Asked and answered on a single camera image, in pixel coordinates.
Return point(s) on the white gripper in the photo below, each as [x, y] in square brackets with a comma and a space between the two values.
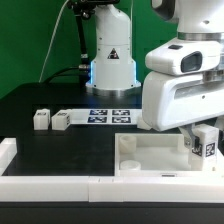
[169, 102]

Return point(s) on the white square tabletop part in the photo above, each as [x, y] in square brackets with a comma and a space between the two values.
[158, 155]

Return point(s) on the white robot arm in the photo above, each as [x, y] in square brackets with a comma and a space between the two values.
[113, 72]

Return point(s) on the white U-shaped fence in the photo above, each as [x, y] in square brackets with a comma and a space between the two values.
[162, 188]

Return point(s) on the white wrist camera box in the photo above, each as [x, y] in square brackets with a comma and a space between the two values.
[180, 58]

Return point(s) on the white marker base plate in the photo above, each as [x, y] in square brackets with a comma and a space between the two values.
[105, 116]

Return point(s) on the black camera stand pole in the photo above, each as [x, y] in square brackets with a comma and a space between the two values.
[83, 10]

